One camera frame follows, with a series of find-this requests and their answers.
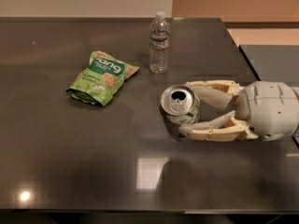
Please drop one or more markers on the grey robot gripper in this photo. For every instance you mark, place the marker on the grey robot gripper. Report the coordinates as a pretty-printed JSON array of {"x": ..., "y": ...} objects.
[{"x": 268, "y": 108}]

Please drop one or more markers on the white green 7up can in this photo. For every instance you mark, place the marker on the white green 7up can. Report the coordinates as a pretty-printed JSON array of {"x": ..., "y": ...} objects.
[{"x": 178, "y": 105}]

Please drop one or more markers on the clear plastic water bottle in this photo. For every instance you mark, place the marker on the clear plastic water bottle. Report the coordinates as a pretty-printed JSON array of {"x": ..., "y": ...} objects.
[{"x": 159, "y": 43}]

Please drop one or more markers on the green snack chip bag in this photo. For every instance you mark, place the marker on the green snack chip bag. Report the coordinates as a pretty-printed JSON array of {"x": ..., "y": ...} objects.
[{"x": 97, "y": 84}]

